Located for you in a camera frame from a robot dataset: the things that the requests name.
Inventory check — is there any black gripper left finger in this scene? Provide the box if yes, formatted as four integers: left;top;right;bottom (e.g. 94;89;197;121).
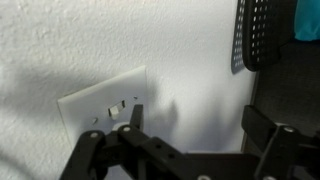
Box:
59;104;201;180

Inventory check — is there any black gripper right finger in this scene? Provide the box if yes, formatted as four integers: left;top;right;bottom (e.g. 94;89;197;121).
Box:
241;104;320;180

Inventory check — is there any black perforated metal chair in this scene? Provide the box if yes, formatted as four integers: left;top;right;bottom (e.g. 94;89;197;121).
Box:
230;0;298;75

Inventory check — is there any teal cushion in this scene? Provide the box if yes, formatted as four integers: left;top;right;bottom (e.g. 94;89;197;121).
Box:
293;0;320;42

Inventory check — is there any white switch toggle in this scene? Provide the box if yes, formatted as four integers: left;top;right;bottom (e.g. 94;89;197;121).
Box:
107;99;127;121

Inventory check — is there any white light switch plate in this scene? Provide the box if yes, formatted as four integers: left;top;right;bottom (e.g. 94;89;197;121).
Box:
57;65;149;149

